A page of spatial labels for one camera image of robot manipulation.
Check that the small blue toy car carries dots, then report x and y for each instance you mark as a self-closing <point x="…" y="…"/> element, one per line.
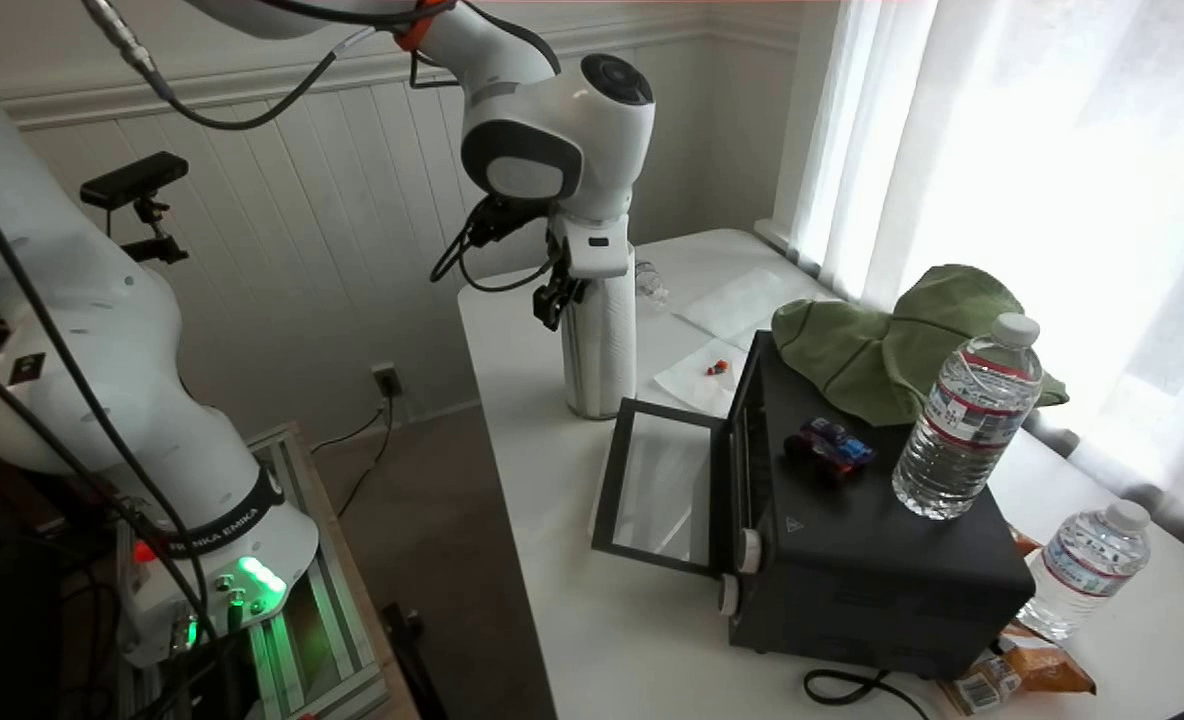
<point x="829" y="449"/>

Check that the black object on floor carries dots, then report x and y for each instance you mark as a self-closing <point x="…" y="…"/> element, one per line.
<point x="415" y="662"/>

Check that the small clear water bottle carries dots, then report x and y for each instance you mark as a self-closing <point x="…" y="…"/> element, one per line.
<point x="1093" y="551"/>

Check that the large clear water bottle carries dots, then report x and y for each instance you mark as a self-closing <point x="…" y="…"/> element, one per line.
<point x="959" y="426"/>

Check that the large white paper sheet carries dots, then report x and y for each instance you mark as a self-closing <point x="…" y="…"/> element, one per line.
<point x="755" y="303"/>

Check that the dark cabinet beside robot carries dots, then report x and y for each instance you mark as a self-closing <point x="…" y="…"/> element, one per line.
<point x="5" y="603"/>

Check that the black toaster oven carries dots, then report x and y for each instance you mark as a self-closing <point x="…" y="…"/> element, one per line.
<point x="856" y="563"/>

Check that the large green leaf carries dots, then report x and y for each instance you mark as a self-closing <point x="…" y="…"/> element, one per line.
<point x="856" y="344"/>

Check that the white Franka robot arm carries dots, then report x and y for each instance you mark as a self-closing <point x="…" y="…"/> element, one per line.
<point x="85" y="332"/>

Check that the printed snack packet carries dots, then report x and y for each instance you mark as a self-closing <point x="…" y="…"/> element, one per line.
<point x="984" y="684"/>

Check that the small white paper sheet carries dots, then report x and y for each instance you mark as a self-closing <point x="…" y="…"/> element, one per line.
<point x="693" y="383"/>

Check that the wall power outlet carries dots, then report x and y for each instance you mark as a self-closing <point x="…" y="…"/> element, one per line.
<point x="385" y="383"/>

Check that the small clear glass jar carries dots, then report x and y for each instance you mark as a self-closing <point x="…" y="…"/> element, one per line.
<point x="647" y="283"/>

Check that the tiny red object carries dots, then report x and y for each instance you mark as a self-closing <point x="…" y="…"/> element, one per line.
<point x="716" y="364"/>

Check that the white paper roll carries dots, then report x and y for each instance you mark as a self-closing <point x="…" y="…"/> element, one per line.
<point x="601" y="352"/>

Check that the small white packet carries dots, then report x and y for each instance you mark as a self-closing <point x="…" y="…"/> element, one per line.
<point x="1040" y="622"/>

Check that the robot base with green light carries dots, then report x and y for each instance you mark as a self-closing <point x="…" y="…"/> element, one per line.
<point x="313" y="627"/>

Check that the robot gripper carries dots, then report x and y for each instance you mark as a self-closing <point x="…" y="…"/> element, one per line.
<point x="599" y="252"/>

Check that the black camera on stand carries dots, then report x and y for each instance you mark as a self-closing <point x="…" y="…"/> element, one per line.
<point x="134" y="181"/>

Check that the orange snack packet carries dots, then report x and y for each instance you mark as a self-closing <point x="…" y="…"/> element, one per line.
<point x="1055" y="668"/>

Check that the white window curtain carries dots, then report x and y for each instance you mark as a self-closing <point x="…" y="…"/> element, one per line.
<point x="1047" y="160"/>

